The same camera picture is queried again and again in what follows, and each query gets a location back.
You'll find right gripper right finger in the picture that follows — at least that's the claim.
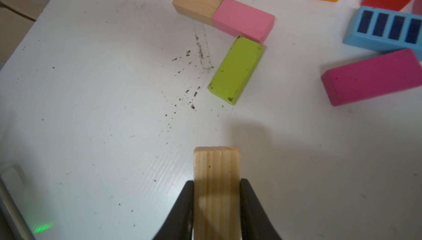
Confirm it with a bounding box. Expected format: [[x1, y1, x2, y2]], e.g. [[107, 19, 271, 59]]
[[240, 179, 282, 240]]

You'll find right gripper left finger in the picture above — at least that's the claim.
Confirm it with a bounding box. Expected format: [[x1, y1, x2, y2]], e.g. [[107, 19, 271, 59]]
[[153, 180, 194, 240]]

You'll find wooden block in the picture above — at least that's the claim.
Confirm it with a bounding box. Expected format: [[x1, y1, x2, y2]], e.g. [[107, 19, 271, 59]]
[[193, 147, 241, 240], [173, 0, 223, 27]]

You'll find lime green block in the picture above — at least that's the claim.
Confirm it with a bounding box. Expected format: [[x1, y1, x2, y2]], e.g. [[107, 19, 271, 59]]
[[208, 36, 266, 105]]

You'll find light pink block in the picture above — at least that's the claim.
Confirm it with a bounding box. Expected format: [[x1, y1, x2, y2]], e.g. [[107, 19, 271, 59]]
[[412, 0, 422, 16], [212, 0, 275, 44]]

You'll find magenta block upper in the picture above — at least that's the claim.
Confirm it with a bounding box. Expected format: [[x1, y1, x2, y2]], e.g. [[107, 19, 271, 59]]
[[322, 49, 422, 107]]

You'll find blue striped block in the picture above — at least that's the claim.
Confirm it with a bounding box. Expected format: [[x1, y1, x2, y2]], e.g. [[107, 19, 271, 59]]
[[343, 6, 422, 61]]

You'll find light pink block top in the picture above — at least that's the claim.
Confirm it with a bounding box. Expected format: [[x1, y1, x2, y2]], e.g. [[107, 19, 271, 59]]
[[412, 0, 422, 16]]

